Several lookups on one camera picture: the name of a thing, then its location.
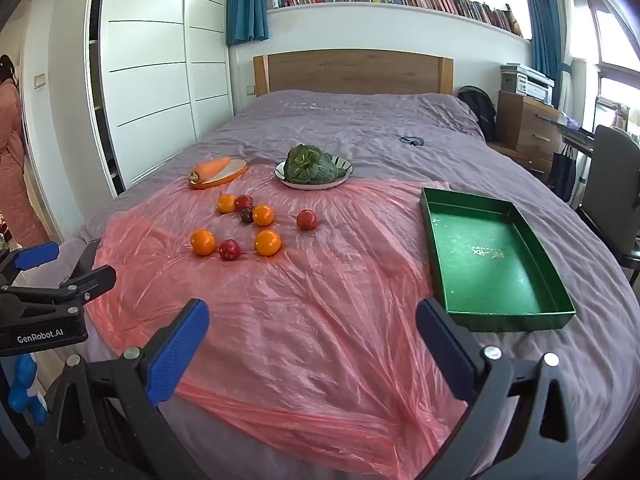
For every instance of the black backpack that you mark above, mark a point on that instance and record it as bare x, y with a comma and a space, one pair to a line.
477, 110

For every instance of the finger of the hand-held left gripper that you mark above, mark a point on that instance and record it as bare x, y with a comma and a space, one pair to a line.
34, 256
92, 280

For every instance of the bok choy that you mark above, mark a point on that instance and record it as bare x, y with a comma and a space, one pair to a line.
310, 165

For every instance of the wooden headboard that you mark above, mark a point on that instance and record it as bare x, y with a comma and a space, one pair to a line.
350, 72

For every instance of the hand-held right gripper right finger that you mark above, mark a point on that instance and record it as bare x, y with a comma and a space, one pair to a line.
444, 352

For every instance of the red tomato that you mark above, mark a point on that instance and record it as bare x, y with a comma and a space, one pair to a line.
243, 202

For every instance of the white printer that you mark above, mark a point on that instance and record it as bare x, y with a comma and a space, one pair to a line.
530, 82

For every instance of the grey chair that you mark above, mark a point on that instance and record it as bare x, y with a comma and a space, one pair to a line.
607, 180

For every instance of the white wardrobe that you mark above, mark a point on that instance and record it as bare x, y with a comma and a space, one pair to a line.
150, 70

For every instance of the orange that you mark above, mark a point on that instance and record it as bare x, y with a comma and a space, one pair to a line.
263, 215
267, 242
226, 203
203, 242

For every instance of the white round plate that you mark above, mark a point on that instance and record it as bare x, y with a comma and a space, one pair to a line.
345, 172

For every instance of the dark purple plum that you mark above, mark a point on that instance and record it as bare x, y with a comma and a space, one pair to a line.
246, 216

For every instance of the black paper bag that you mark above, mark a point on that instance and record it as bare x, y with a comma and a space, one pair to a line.
562, 175

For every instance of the carrot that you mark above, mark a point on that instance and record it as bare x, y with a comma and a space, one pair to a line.
210, 169

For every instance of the orange oval dish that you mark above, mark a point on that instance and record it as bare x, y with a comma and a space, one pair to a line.
232, 172

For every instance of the person's left hand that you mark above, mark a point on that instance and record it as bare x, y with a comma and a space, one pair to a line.
22, 385

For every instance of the red apple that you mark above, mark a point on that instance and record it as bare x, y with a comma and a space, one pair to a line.
229, 249
306, 219

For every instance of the green cardboard tray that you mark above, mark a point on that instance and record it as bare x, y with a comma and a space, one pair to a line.
492, 260

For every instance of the wooden drawer chest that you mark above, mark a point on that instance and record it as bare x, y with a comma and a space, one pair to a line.
525, 125

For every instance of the pink plastic sheet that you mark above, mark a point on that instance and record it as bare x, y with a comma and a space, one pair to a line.
310, 310

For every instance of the wall switch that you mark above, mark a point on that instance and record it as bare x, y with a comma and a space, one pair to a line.
40, 80

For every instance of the teal curtain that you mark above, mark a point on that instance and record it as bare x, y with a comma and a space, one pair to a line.
247, 0
545, 35

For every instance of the cluttered desk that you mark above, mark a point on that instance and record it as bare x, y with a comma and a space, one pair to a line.
575, 132

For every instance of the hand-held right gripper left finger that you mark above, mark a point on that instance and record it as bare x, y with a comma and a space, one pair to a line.
180, 355

